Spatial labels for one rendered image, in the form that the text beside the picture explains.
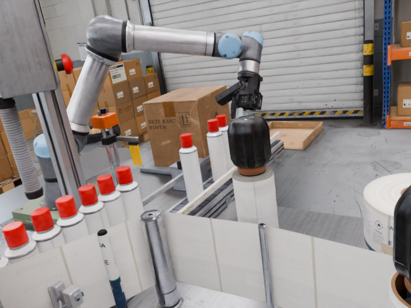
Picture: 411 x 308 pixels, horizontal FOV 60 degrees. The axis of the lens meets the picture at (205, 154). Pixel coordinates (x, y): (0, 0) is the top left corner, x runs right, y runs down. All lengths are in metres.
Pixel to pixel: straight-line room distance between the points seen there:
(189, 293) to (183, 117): 0.78
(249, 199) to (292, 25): 4.47
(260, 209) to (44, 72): 0.47
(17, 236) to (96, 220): 0.16
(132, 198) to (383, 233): 0.51
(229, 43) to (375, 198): 0.65
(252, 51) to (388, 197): 0.76
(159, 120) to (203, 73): 4.20
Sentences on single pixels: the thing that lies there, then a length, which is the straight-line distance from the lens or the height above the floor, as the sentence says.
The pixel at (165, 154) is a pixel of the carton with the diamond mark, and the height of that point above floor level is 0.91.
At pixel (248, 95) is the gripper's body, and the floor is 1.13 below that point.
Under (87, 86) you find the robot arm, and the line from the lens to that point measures 1.32.
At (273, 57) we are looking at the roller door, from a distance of 5.18.
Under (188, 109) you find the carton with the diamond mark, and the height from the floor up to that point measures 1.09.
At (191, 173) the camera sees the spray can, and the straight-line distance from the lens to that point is 1.01.
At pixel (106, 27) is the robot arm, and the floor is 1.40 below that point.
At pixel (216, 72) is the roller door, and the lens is 5.51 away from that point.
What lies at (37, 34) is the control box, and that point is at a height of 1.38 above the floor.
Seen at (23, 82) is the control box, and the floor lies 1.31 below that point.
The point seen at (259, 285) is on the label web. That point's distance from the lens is 0.62.
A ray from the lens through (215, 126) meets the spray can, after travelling 1.11.
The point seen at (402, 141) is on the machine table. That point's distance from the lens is 1.62.
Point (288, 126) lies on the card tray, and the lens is 1.86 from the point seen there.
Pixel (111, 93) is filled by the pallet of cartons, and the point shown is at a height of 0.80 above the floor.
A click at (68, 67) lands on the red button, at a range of 0.73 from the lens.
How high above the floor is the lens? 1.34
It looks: 18 degrees down
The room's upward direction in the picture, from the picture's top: 9 degrees counter-clockwise
